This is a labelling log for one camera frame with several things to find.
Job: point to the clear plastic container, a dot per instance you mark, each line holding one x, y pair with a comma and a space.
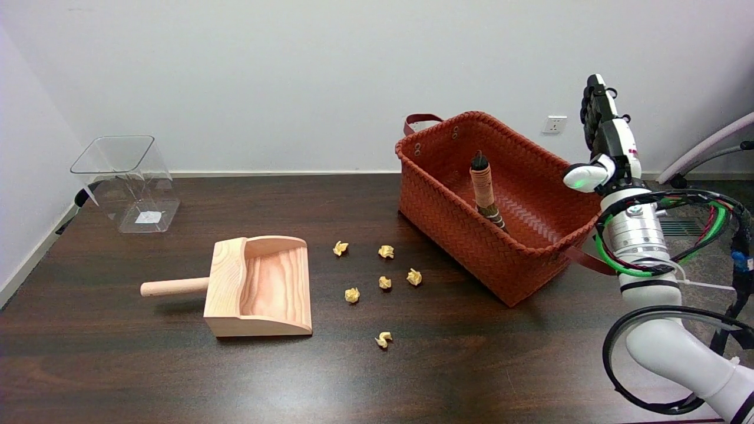
138, 194

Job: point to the white wall socket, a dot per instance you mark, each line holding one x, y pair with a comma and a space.
554, 124

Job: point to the wooden dustpan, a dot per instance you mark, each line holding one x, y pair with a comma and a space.
259, 294

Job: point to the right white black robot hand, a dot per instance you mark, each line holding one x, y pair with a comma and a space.
615, 141

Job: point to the black table edge clamp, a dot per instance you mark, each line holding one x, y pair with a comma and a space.
82, 197

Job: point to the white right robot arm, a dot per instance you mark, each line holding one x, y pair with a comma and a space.
639, 235

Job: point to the crumpled yellow paper ball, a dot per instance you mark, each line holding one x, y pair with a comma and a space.
414, 277
352, 295
383, 340
384, 282
386, 252
340, 248

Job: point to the red-brown woven basket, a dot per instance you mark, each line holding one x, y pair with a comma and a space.
471, 241

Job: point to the striped floor vent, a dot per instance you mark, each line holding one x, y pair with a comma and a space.
683, 227

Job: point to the small straw hand broom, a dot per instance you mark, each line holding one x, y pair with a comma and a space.
482, 185

